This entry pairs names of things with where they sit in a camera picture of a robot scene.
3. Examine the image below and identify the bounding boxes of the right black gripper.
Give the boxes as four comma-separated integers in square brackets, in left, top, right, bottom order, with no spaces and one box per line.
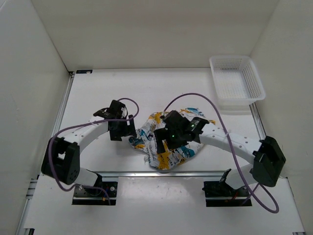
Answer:
[155,126,188,154]

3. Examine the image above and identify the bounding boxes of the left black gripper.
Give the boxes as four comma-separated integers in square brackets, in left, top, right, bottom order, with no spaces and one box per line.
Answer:
[110,115,136,141]

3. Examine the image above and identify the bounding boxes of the patterned white shorts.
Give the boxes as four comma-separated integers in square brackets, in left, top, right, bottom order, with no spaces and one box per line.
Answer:
[129,108,215,170]

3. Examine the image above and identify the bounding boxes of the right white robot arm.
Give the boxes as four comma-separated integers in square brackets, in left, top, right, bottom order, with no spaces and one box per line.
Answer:
[154,111,286,197]

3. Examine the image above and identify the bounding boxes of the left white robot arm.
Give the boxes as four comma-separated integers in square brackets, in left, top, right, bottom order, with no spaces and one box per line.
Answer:
[41,98,136,197]

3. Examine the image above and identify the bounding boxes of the black corner label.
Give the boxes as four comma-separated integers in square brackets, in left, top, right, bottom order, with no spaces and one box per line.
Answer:
[76,70,93,74]

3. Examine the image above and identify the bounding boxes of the white plastic basket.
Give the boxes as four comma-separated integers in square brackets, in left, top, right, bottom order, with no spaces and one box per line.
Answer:
[209,55,266,111]

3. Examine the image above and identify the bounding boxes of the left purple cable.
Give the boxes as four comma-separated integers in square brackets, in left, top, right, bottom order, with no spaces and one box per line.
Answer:
[48,97,140,205]

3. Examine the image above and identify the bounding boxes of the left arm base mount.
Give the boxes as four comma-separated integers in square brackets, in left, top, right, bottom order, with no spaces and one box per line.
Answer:
[72,178,118,206]

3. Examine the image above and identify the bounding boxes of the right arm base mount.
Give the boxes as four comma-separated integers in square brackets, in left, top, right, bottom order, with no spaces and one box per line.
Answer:
[202,169,252,208]

